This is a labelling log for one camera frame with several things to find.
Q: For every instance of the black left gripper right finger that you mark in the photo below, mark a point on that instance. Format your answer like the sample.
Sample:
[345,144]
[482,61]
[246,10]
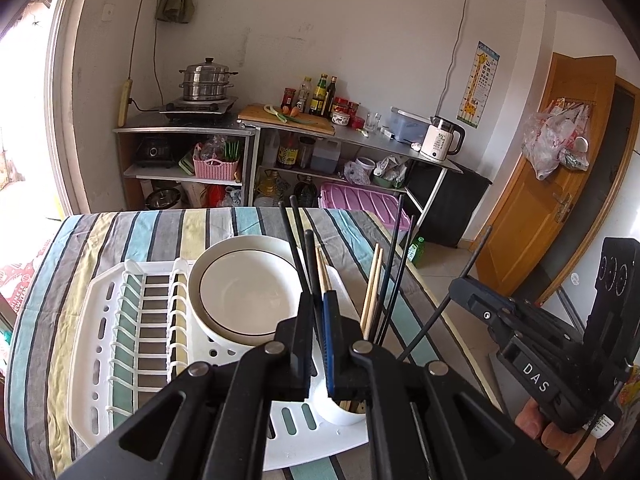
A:
[400,406]

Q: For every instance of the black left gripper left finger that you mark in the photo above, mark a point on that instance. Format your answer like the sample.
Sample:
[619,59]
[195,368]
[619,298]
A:
[242,394]

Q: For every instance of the black chopstick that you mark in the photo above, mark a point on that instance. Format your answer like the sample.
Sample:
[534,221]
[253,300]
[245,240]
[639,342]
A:
[465,272]
[300,270]
[388,268]
[314,284]

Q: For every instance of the person's right hand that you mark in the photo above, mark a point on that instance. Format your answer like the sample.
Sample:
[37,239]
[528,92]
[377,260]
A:
[590,461]

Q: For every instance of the white utensil holder cup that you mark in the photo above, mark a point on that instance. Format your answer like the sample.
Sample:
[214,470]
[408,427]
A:
[322,405]

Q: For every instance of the wooden chopstick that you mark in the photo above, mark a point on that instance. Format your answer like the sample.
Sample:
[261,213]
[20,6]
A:
[375,292]
[370,289]

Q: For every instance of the striped tablecloth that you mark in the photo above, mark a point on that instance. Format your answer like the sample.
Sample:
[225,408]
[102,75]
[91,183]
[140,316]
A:
[89,245]

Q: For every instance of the white plastic dish rack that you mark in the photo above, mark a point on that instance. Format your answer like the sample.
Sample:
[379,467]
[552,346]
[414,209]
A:
[136,333]

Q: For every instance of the green glass bottle on floor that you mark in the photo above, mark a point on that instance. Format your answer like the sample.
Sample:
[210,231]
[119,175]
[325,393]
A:
[416,250]

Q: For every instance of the pink lid storage box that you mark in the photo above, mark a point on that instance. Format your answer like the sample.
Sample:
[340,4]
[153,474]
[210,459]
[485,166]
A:
[383,205]

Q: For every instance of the pink plastic basket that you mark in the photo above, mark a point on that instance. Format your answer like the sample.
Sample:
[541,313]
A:
[212,168]

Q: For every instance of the black cabinet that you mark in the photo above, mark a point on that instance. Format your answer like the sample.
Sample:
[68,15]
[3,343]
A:
[454,204]

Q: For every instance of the small metal side shelf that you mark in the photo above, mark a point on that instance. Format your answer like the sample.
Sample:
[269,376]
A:
[155,156]

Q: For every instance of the wooden cutting board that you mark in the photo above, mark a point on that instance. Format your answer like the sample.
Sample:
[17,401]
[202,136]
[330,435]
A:
[263,114]

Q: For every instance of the dark soy sauce bottle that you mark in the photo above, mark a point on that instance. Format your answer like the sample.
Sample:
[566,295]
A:
[328,100]

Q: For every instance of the green label sauce bottle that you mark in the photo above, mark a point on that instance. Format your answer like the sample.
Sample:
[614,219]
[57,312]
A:
[319,96]

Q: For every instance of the white electric kettle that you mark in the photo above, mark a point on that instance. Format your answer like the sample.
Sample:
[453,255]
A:
[442,139]

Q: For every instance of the clear plastic container with lid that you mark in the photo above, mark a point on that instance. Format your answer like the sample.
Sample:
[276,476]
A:
[407,127]

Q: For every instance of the black induction cooker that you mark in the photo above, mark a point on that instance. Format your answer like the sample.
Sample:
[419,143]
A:
[185,109]

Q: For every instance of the stainless steel steamer pot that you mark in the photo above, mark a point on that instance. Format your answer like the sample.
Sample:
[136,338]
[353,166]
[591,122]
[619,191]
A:
[206,81]

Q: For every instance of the giraffe height chart poster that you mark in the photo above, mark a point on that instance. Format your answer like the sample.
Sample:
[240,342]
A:
[478,88]

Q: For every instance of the white power strip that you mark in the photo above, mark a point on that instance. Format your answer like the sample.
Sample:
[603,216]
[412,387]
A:
[124,103]

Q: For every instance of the plastic bags on door handle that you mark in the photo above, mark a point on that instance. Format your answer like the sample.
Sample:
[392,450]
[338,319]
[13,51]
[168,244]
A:
[558,136]

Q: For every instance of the sliding window frame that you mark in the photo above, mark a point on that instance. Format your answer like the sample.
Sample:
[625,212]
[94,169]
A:
[56,97]

